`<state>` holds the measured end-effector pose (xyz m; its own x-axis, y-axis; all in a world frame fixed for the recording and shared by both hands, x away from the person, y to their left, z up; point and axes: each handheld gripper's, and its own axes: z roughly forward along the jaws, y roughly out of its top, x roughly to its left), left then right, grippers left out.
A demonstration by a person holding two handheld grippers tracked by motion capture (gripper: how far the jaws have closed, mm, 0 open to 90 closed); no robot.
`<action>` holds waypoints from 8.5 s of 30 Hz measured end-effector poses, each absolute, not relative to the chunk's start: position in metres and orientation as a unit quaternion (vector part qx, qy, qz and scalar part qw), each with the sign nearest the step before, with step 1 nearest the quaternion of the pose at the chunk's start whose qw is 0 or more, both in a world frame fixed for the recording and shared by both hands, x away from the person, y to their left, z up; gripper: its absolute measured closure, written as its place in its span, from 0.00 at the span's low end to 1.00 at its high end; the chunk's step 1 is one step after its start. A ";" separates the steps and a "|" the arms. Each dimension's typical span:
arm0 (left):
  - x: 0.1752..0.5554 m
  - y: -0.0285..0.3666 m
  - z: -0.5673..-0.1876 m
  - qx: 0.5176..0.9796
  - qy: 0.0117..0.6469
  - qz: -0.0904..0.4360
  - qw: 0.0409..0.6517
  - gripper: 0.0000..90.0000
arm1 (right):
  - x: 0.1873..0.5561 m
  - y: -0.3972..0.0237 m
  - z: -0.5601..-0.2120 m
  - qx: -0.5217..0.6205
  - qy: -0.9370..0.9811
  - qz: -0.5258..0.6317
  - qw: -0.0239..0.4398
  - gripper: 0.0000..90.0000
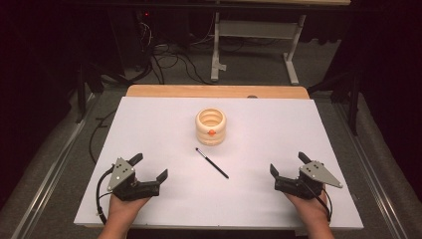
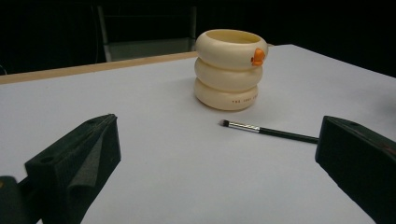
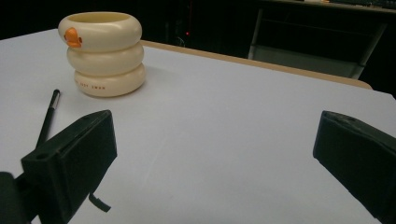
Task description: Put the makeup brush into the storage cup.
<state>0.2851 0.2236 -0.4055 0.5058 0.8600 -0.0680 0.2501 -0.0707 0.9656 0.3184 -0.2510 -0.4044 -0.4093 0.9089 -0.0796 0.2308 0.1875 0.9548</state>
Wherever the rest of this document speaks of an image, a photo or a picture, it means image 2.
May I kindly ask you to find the white metal desk frame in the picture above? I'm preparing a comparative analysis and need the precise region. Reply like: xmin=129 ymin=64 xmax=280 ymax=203
xmin=96 ymin=4 xmax=198 ymax=63

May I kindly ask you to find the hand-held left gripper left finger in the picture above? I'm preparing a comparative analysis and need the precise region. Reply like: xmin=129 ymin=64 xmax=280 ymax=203
xmin=24 ymin=113 xmax=121 ymax=224

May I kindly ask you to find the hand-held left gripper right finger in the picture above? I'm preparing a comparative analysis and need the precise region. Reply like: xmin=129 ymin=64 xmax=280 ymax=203
xmin=315 ymin=115 xmax=396 ymax=224

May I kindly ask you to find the cream ringed brush holder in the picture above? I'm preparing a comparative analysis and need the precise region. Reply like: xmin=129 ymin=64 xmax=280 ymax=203
xmin=193 ymin=28 xmax=269 ymax=112

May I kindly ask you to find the wooden table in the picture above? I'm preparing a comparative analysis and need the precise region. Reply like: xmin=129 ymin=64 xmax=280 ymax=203
xmin=0 ymin=43 xmax=275 ymax=86

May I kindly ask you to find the white table board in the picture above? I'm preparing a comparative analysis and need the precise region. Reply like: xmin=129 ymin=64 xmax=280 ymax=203
xmin=0 ymin=44 xmax=396 ymax=224

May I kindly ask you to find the black makeup brush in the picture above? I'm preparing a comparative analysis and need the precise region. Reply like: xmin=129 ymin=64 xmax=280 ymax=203
xmin=219 ymin=119 xmax=320 ymax=145

